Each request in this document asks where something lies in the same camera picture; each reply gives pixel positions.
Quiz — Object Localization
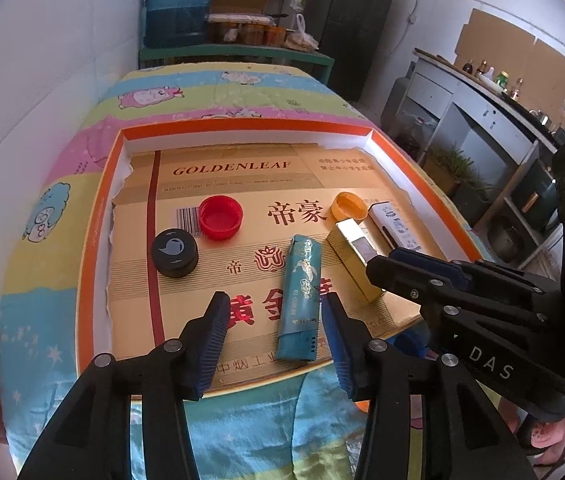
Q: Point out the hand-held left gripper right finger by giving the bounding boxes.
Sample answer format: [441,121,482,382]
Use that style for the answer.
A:
[319,292,538,480]

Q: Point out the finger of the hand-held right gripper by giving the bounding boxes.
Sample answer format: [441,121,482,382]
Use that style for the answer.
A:
[389,249,558,301]
[366,256,548,333]

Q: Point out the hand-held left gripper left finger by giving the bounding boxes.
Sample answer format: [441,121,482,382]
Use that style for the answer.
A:
[17,291,230,480]

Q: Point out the white printed small box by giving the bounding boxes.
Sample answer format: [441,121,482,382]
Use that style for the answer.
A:
[367,201,425,253]

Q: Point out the gold rectangular box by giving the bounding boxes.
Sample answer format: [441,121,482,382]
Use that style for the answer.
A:
[326,219,388,303]

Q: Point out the blue bottle cap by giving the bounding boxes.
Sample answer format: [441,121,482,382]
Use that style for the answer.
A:
[393,331,425,358]

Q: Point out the teal tube packet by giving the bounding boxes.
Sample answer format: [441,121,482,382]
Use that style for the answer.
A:
[276,234,324,362]

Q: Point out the plain orange bottle cap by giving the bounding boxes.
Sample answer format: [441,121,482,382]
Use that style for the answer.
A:
[331,191,367,222]

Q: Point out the black round cap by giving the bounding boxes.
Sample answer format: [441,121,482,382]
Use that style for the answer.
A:
[151,228,199,278]

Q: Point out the red bottle cap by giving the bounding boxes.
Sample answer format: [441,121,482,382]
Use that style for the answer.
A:
[198,196,244,240]

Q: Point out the cream orange shallow tray box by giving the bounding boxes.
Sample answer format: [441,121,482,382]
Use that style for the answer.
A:
[78,119,484,401]

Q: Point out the dark planter with grass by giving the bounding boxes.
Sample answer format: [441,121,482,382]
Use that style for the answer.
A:
[455,180,493,226]

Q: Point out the dark metal pot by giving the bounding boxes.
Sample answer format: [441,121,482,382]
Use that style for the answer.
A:
[489,220,525,261]

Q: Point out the pink slipper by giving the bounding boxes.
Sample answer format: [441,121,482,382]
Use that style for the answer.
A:
[517,412,565,461]

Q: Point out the wooden planter with grass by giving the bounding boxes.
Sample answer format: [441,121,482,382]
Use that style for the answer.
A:
[422,147,468,196]

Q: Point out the dark green appliance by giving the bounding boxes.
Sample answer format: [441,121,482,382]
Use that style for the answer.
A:
[517,165,560,226]

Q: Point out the glass jug with white cap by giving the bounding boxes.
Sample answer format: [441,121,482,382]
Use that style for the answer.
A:
[397,112,428,151]

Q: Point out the grey kitchen counter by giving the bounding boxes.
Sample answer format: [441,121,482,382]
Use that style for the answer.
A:
[382,49,563,261]

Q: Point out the grey gas cylinder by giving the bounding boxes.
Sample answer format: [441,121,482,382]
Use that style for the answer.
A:
[382,77,408,126]

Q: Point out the printed cardboard sheet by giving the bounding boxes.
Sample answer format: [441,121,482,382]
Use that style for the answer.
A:
[107,142,443,393]

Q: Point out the dark refrigerator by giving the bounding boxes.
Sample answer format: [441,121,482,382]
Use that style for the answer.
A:
[305,0,399,103]

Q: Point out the plastic bag of food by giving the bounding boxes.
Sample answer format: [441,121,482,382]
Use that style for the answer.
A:
[282,14,319,52]

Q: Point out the green table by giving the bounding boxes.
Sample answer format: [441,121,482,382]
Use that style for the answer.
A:
[138,42,335,83]

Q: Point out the brown cardboard box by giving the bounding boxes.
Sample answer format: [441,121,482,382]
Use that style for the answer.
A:
[211,0,277,16]

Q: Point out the blue water jug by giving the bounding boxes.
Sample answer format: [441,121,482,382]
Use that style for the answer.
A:
[143,0,217,48]

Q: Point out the cardboard wall panel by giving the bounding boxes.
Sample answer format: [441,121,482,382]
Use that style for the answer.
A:
[455,8,538,73]
[531,37,565,96]

